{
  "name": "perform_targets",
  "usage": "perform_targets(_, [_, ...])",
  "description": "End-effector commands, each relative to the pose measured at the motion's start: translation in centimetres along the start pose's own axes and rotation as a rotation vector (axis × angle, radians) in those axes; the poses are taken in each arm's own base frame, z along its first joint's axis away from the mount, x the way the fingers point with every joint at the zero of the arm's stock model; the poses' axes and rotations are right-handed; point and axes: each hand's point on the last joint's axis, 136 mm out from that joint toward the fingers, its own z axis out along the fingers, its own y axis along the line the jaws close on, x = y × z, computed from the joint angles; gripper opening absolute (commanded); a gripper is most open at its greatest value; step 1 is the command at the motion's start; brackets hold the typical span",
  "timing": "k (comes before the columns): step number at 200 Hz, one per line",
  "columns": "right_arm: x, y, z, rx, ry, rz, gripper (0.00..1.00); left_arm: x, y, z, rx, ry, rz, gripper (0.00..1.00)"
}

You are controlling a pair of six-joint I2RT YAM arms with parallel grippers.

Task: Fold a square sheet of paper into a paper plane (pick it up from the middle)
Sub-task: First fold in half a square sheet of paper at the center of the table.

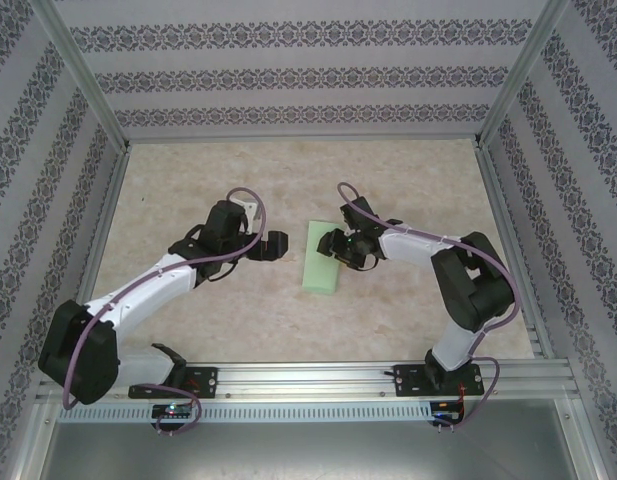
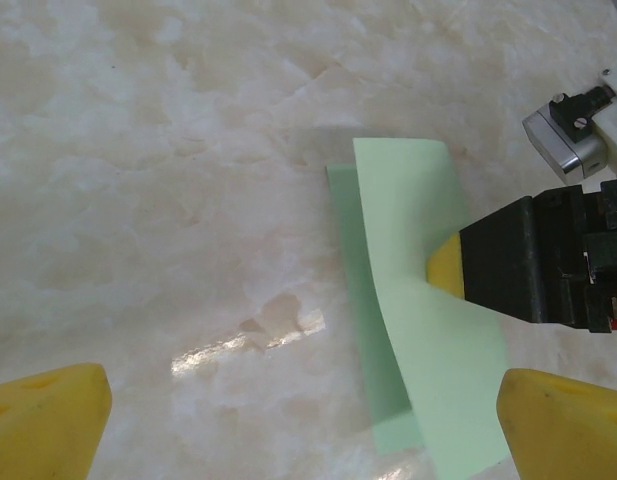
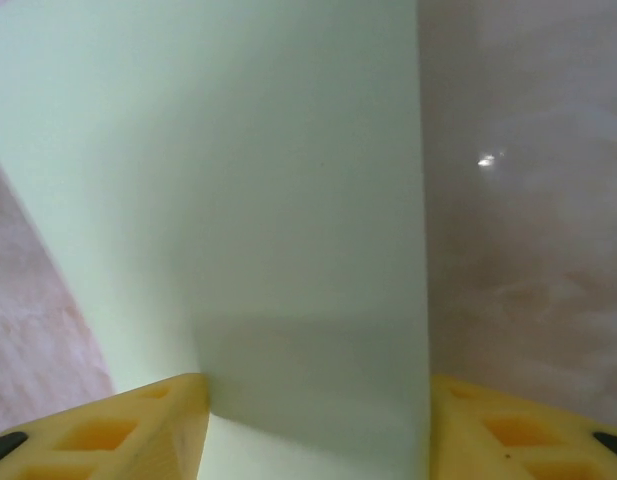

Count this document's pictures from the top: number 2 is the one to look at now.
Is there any light green cloth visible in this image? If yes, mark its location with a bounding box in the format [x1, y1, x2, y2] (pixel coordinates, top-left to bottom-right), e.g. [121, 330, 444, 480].
[325, 137, 510, 480]

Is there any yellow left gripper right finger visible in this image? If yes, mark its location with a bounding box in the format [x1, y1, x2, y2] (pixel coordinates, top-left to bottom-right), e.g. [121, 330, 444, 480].
[496, 368, 617, 480]

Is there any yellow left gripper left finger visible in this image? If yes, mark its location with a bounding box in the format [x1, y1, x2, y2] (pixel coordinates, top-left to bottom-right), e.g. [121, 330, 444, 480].
[0, 363, 113, 480]

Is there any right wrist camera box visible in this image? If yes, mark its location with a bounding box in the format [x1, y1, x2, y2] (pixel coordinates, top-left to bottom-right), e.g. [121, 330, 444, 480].
[521, 47, 617, 184]

